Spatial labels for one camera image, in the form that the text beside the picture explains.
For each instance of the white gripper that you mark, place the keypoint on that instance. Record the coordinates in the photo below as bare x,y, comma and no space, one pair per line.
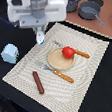
34,13

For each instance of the white toy fish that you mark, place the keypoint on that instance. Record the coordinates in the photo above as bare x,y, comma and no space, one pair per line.
40,37

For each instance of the red toy tomato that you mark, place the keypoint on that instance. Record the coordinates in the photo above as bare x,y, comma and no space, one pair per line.
68,52

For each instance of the brown toy sausage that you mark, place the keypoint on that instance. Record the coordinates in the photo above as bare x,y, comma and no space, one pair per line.
38,82

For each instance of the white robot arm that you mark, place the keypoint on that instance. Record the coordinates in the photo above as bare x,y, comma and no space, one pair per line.
36,13

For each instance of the grey toy pot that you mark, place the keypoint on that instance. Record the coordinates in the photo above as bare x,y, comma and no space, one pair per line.
72,5

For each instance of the light blue toy carton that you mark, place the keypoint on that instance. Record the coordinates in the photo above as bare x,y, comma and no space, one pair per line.
10,53

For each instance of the round wooden plate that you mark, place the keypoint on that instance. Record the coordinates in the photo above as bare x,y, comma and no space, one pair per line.
58,61

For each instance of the grey toy frying pan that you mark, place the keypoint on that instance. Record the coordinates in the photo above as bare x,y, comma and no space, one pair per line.
90,10

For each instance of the black burner disc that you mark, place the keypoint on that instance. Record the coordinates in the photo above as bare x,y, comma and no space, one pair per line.
100,2

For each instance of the beige woven placemat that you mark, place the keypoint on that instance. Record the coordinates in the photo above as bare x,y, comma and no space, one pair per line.
59,94

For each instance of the orange handled toy knife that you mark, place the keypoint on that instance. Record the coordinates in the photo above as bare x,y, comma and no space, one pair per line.
76,51

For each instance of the orange handled toy fork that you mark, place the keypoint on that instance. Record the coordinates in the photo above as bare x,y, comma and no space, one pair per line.
61,75

